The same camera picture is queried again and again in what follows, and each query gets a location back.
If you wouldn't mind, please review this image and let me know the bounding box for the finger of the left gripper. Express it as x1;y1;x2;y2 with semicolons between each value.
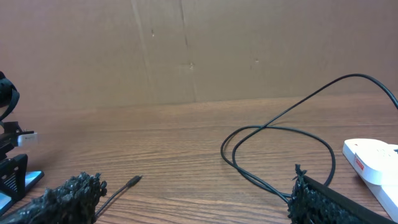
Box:
1;154;28;202

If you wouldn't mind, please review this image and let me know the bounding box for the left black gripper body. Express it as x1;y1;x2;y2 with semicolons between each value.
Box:
1;121;34;160

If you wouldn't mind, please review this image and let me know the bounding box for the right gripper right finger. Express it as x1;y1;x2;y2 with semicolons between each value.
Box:
288;164;395;224

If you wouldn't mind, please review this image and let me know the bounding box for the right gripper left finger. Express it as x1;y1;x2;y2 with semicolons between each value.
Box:
1;172;107;224

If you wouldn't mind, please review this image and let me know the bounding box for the Samsung Galaxy smartphone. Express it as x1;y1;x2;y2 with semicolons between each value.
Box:
1;171;44;215

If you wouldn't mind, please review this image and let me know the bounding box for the black USB charging cable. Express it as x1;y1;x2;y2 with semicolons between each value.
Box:
95;73;398;218

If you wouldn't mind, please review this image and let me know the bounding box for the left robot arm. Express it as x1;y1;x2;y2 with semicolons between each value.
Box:
1;73;34;202

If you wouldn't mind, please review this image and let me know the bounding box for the white power strip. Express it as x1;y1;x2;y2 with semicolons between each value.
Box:
342;138;397;222

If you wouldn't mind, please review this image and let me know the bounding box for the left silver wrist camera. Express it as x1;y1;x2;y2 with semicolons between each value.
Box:
17;133;39;147

